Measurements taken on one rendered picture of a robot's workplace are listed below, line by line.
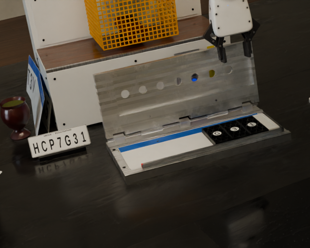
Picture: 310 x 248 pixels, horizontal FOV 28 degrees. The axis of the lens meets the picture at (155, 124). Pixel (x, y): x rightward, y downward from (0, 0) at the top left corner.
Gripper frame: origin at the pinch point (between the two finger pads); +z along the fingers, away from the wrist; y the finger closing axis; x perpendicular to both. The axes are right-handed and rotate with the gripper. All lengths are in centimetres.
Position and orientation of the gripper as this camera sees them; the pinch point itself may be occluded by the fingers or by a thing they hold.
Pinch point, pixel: (234, 53)
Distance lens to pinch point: 161.5
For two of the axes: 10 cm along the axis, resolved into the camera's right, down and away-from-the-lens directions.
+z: 1.8, 9.5, 2.6
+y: 9.6, -2.3, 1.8
